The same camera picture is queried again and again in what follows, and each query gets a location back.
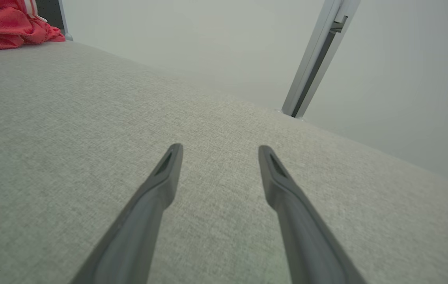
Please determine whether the grey fabric sofa cushion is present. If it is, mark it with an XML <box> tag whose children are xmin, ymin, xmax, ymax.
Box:
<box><xmin>0</xmin><ymin>39</ymin><xmax>448</xmax><ymax>284</ymax></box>

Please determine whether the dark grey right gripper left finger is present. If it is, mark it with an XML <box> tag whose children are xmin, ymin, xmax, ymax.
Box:
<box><xmin>70</xmin><ymin>143</ymin><xmax>184</xmax><ymax>284</ymax></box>

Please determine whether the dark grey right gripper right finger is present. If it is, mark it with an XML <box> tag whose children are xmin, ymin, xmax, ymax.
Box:
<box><xmin>258</xmin><ymin>145</ymin><xmax>367</xmax><ymax>284</ymax></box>

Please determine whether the silver framed dark panel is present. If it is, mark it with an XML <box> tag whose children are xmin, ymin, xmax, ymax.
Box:
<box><xmin>35</xmin><ymin>0</ymin><xmax>74</xmax><ymax>42</ymax></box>

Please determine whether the grey metal wall partition post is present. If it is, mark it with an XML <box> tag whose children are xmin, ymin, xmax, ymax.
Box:
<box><xmin>281</xmin><ymin>0</ymin><xmax>362</xmax><ymax>119</ymax></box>

